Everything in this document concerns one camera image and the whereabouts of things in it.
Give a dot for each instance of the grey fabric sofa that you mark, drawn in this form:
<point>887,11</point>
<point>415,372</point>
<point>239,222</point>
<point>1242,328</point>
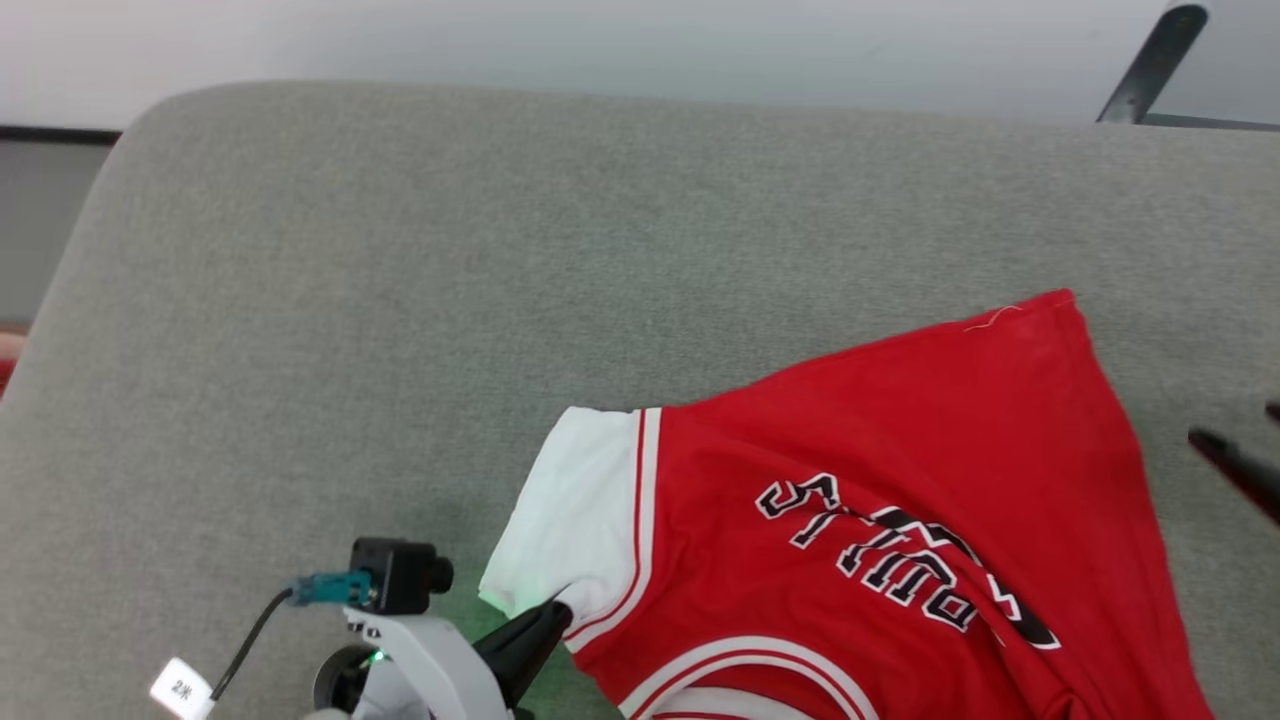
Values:
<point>400,300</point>

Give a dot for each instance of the black baseboard strip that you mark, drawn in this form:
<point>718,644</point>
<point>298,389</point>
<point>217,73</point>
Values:
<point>55,134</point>

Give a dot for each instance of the red and white basketball jersey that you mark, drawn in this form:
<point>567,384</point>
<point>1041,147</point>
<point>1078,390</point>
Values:
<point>900,450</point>

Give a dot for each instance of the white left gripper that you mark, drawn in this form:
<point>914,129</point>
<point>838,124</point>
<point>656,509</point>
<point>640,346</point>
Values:
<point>420,670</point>

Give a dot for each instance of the red object beside sofa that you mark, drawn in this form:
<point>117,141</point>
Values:
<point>8,365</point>

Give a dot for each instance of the grey wall panel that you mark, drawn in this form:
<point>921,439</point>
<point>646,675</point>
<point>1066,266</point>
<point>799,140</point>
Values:
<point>1240,60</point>

